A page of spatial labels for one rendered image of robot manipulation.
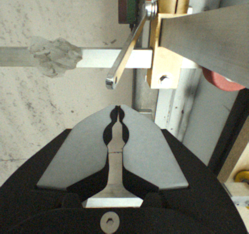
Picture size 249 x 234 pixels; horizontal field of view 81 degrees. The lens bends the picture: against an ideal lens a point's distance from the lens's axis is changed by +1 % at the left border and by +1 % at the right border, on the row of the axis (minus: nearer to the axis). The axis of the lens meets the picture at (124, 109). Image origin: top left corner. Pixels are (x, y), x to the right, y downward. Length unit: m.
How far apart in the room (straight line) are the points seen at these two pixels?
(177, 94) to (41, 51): 0.46
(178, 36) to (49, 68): 0.20
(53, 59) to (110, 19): 0.89
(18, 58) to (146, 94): 0.33
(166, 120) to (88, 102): 0.81
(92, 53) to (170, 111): 0.42
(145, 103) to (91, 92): 0.82
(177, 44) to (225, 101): 0.32
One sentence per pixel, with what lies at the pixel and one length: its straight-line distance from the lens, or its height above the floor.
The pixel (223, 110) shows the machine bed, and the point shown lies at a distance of 0.48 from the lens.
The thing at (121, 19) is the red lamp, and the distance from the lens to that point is 0.42.
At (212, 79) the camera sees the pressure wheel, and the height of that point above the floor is 0.90.
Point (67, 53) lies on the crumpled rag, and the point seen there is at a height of 0.87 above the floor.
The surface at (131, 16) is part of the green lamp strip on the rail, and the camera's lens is 0.42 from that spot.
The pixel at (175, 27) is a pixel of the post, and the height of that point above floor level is 0.94.
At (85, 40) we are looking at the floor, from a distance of 1.15.
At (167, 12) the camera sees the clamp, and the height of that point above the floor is 0.87.
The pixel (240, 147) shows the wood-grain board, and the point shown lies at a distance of 0.40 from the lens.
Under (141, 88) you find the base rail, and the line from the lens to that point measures 0.45.
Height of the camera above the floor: 1.12
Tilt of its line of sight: 61 degrees down
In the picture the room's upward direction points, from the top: 179 degrees clockwise
